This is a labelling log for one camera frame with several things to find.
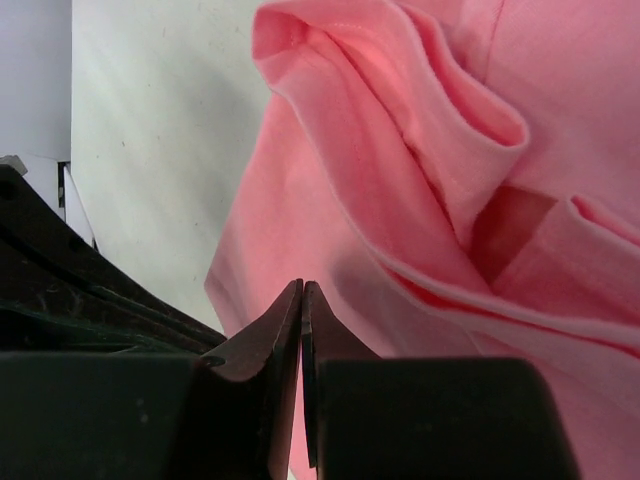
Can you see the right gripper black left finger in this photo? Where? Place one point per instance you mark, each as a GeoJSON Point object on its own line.
{"type": "Point", "coordinates": [244, 394]}

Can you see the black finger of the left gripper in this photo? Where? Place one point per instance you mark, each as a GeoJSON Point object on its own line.
{"type": "Point", "coordinates": [58, 293]}

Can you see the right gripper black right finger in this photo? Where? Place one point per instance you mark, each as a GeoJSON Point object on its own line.
{"type": "Point", "coordinates": [324, 338]}

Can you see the pink t shirt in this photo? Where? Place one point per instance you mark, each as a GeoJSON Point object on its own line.
{"type": "Point", "coordinates": [461, 178]}

